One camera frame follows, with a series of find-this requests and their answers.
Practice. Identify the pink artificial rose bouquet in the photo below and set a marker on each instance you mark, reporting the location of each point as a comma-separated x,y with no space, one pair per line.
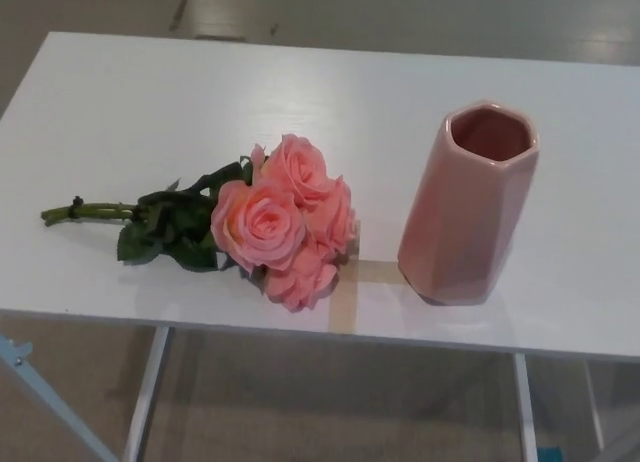
260,227

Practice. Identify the pink faceted ceramic vase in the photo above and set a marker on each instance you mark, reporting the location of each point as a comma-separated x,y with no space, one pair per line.
460,217

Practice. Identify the white table leg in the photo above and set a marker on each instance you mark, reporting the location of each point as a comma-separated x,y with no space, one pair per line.
147,392
525,407
595,392

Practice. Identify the teal floor marker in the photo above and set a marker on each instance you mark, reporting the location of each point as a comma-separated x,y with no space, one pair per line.
551,454

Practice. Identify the light blue metal frame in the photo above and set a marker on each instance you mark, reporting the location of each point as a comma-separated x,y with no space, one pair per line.
45,392

